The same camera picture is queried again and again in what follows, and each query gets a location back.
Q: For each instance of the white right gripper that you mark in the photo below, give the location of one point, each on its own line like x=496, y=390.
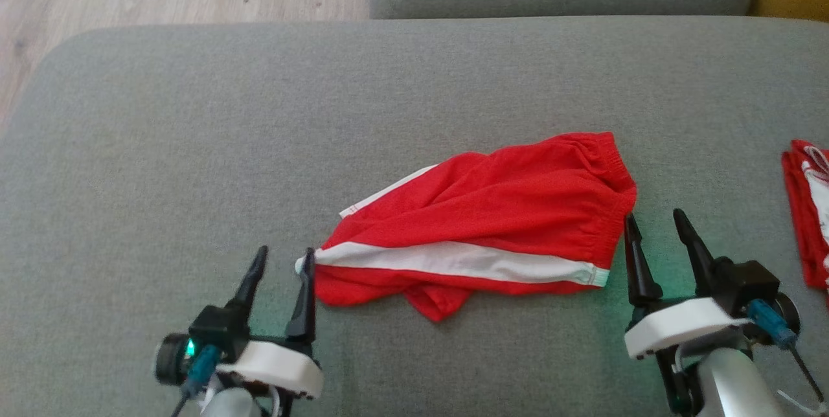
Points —
x=680, y=326

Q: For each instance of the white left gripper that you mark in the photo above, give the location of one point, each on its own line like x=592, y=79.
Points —
x=278, y=365

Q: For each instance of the red shorts with white panels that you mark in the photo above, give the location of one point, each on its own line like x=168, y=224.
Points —
x=803, y=223

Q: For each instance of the red mesh shorts white stripe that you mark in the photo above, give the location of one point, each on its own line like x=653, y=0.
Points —
x=505, y=203

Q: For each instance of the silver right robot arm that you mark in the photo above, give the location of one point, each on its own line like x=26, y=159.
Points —
x=738, y=384

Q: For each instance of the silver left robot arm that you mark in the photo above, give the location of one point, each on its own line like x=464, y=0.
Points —
x=230, y=404

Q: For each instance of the grey sofa seat cushion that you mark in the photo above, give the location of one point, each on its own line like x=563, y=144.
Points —
x=259, y=112

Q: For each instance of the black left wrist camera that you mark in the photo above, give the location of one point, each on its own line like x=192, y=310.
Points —
x=217, y=329

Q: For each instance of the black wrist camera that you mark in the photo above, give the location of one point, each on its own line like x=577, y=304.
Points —
x=751, y=281
x=217, y=329

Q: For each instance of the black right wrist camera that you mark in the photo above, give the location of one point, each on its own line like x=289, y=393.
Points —
x=751, y=281

